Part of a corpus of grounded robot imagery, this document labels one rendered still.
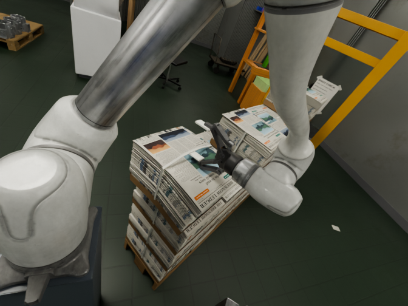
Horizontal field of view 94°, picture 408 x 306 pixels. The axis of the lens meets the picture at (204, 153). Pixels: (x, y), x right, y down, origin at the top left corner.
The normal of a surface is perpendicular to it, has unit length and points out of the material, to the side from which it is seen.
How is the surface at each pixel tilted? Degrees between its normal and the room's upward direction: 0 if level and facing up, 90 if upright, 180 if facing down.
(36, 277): 7
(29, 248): 87
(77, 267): 14
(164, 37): 89
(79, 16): 90
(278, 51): 123
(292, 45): 115
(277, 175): 20
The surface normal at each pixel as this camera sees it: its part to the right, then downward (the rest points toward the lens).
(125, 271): 0.33, -0.72
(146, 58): 0.19, 0.67
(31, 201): 0.57, 0.24
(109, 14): 0.37, 0.55
